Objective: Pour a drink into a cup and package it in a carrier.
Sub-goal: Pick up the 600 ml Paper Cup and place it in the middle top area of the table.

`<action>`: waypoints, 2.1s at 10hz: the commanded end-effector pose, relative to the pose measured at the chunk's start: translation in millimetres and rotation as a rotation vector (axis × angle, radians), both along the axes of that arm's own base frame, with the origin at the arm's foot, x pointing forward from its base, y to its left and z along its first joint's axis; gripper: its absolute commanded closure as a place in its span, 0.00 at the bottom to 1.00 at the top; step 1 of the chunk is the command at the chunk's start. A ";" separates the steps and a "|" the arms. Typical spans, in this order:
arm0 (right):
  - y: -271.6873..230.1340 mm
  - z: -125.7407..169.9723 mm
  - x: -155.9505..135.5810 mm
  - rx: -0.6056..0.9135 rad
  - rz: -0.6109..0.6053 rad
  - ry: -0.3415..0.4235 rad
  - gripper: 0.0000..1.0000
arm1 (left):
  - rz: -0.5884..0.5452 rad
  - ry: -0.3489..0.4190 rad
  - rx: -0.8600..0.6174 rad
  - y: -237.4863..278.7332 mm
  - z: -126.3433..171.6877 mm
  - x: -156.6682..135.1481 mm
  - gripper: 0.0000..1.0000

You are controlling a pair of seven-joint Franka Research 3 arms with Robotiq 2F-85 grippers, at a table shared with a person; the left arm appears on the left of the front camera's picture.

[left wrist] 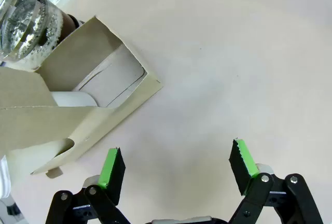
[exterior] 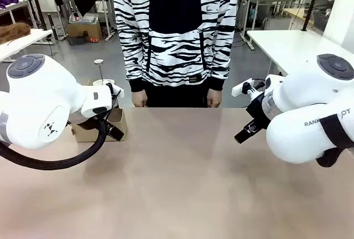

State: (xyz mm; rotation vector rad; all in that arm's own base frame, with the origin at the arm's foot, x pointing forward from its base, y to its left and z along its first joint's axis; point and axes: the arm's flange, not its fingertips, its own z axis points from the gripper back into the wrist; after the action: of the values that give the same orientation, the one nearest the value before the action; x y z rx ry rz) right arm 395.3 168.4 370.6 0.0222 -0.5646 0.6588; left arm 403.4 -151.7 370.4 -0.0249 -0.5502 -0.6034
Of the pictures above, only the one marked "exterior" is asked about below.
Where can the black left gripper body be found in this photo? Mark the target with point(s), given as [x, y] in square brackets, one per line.
[88, 121]

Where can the cardboard box on floor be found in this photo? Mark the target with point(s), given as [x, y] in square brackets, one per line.
[85, 31]

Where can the brown fur piece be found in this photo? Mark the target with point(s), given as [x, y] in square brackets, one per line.
[13, 32]

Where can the person's right hand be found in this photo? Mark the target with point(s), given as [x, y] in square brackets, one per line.
[139, 99]

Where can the black trousers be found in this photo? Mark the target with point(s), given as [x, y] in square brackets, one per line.
[177, 96]

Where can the white table with fur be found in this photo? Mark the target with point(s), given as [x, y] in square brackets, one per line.
[25, 41]

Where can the person's left hand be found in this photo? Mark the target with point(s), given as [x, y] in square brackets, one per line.
[214, 99]

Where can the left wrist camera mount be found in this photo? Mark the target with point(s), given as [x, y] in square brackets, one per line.
[117, 91]

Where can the white disc on thin rod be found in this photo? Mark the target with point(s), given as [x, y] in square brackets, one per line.
[98, 62]

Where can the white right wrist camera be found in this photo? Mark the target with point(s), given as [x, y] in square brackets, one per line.
[240, 89]

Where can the person's left forearm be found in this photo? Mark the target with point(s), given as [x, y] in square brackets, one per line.
[224, 56]

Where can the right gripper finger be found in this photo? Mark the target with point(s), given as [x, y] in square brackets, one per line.
[254, 129]
[241, 136]

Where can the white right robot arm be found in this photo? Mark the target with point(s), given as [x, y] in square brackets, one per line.
[304, 106]

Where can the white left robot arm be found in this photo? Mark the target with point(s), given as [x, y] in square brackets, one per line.
[36, 98]

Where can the zebra striped hoodie torso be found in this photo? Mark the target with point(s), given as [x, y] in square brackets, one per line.
[174, 28]

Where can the brown cardboard cup carrier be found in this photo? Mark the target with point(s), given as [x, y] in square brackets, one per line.
[119, 120]

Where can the grey plastic bin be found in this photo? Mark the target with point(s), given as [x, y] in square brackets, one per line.
[84, 18]

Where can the purple cloth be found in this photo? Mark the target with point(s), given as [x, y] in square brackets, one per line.
[8, 1]

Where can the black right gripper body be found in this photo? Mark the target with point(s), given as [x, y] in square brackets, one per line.
[258, 109]

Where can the person's right forearm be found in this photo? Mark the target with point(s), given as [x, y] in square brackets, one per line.
[130, 56]

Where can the large white table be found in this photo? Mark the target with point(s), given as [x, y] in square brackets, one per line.
[293, 45]

